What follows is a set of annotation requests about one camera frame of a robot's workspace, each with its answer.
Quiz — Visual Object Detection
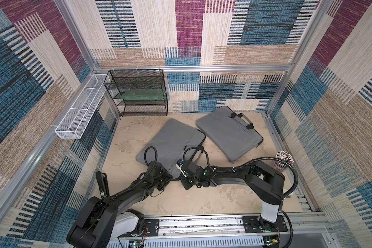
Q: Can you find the grey zippered laptop sleeve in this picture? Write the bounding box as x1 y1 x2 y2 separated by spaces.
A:
136 119 206 181

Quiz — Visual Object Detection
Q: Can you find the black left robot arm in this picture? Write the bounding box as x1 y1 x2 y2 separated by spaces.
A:
66 146 172 248

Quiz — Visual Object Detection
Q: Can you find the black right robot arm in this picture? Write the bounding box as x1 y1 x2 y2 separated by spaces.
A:
176 147 299 232

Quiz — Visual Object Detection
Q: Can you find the green board on shelf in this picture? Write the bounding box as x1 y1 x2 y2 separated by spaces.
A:
114 90 165 101

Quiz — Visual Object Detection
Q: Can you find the cup of coloured pencils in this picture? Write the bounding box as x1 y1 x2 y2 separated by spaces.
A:
274 150 294 172

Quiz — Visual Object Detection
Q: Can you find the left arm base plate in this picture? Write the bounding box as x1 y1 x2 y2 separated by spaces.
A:
121 219 160 238

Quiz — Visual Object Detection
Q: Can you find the black tool at left wall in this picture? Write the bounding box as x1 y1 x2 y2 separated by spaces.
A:
96 171 110 198

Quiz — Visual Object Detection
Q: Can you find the grey laptop bag with handles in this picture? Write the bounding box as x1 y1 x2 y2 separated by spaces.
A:
196 106 263 162

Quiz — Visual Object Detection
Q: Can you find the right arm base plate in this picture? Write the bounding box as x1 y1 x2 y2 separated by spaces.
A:
240 215 288 233

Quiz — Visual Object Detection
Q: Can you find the black wire mesh shelf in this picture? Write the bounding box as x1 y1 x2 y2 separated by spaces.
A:
104 69 168 117

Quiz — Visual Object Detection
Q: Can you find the white wire mesh basket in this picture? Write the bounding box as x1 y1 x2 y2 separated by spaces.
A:
55 74 106 140

